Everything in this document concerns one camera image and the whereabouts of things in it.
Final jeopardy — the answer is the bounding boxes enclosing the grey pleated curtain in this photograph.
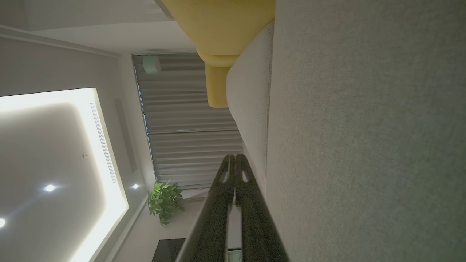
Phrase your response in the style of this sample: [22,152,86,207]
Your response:
[132,53,244,190]

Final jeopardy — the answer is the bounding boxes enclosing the yellow sofa cushion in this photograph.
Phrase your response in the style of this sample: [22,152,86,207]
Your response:
[160,0,276,108]

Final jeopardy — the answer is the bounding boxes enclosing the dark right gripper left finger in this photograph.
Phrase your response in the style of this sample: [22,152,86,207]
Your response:
[176,154,236,262]

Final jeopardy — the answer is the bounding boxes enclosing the large grey sofa seat cushion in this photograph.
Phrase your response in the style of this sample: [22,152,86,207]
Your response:
[265,0,466,262]

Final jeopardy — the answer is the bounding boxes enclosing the green potted plant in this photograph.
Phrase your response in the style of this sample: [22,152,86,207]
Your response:
[147,180,185,227]

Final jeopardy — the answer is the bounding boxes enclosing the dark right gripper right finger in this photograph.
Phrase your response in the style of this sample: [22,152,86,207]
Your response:
[235,154,291,262]

